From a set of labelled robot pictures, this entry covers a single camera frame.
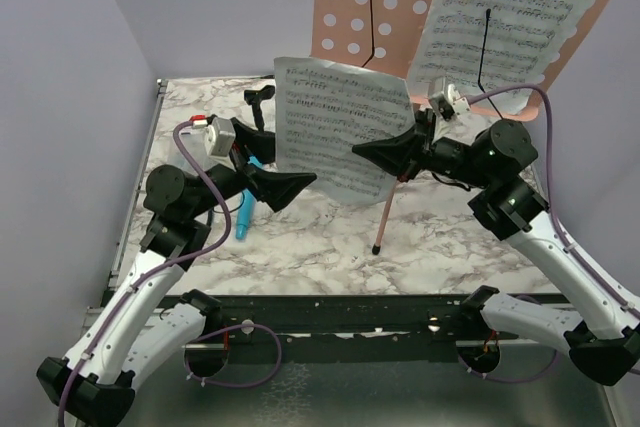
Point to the aluminium rail bracket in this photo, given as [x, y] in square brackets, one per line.
[92, 323]

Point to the sheet music page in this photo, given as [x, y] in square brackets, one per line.
[323, 109]
[485, 44]

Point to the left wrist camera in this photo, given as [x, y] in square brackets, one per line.
[219, 134]

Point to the blue toy recorder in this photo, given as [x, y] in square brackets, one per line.
[245, 215]

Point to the blue handled pliers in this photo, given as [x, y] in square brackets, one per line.
[210, 217]

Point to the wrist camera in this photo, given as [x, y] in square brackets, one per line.
[446, 100]
[219, 134]

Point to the clear plastic parts box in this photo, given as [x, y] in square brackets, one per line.
[193, 143]

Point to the black microphone desk stand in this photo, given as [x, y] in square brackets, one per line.
[254, 99]

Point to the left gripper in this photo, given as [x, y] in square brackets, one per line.
[278, 188]

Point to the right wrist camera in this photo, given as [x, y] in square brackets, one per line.
[446, 100]

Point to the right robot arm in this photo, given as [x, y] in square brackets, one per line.
[600, 335]

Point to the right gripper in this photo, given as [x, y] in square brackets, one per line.
[406, 153]

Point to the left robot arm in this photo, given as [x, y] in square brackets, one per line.
[97, 380]

